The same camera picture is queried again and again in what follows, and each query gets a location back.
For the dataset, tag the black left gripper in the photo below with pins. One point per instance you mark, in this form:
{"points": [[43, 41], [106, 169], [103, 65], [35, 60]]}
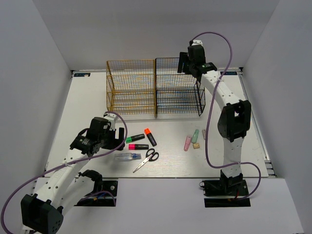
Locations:
{"points": [[115, 141]]}

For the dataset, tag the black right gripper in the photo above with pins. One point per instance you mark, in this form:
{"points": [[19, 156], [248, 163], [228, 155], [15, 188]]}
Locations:
{"points": [[184, 57]]}

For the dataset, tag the green cap black highlighter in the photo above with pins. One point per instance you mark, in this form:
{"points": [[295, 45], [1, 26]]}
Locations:
{"points": [[134, 138]]}

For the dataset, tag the pink cap black highlighter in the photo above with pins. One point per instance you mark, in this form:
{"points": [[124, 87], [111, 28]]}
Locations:
{"points": [[138, 146]]}

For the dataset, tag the orange cap black highlighter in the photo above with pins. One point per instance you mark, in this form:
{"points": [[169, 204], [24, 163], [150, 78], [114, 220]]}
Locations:
{"points": [[150, 137]]}

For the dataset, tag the clear blue glue bottle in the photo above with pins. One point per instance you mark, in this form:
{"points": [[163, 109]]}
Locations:
{"points": [[127, 157]]}

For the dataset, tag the black handled scissors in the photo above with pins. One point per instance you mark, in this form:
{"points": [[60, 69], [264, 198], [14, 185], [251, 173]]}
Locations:
{"points": [[151, 155]]}

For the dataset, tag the white eraser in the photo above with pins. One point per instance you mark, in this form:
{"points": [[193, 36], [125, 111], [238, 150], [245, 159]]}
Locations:
{"points": [[204, 134]]}

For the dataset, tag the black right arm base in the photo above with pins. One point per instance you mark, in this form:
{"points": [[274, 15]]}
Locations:
{"points": [[225, 192]]}

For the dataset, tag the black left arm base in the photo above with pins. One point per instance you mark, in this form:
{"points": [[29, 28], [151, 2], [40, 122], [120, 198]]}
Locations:
{"points": [[104, 193]]}

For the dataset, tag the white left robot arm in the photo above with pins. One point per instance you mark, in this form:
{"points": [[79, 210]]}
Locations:
{"points": [[44, 211]]}

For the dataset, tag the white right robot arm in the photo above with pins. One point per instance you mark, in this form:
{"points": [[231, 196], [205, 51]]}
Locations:
{"points": [[235, 118]]}

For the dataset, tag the pink correction tape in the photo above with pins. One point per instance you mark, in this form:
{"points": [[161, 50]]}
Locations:
{"points": [[187, 143]]}

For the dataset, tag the green correction tape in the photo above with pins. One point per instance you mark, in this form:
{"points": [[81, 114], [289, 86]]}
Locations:
{"points": [[195, 136]]}

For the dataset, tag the yellow eraser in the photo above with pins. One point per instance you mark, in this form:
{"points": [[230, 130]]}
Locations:
{"points": [[196, 145]]}

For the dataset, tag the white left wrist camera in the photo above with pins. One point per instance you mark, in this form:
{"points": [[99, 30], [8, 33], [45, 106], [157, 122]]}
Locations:
{"points": [[112, 118]]}

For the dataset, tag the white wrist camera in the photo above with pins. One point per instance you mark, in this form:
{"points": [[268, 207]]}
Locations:
{"points": [[112, 118], [195, 42]]}

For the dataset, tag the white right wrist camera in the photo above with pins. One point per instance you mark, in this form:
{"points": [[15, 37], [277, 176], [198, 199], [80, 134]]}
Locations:
{"points": [[195, 42]]}

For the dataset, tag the black wire basket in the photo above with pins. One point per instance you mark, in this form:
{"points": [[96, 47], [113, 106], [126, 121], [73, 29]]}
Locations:
{"points": [[177, 93]]}

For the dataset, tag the gold wire basket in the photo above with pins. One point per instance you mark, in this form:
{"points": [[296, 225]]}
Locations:
{"points": [[131, 86]]}

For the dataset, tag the metal table edge rail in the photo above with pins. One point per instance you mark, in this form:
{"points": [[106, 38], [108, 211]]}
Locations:
{"points": [[267, 160]]}

